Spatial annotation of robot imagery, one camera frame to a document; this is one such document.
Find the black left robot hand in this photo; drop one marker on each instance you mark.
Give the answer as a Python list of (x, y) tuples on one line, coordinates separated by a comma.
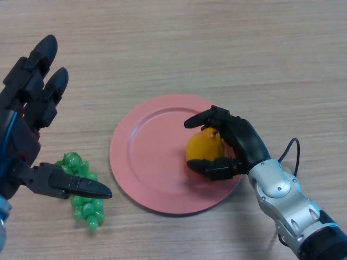
[(19, 146)]

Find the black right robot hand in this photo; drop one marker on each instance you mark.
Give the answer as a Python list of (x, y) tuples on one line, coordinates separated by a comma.
[(244, 138)]

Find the yellow pear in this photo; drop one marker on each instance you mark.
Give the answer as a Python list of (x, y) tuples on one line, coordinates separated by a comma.
[(202, 146)]

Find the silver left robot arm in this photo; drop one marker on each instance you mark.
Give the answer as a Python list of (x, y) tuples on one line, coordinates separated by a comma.
[(2, 230)]

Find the pink round plate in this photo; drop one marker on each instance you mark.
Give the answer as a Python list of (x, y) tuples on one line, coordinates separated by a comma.
[(157, 162)]

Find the green grape bunch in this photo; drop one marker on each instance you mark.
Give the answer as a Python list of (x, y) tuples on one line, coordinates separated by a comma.
[(90, 214)]

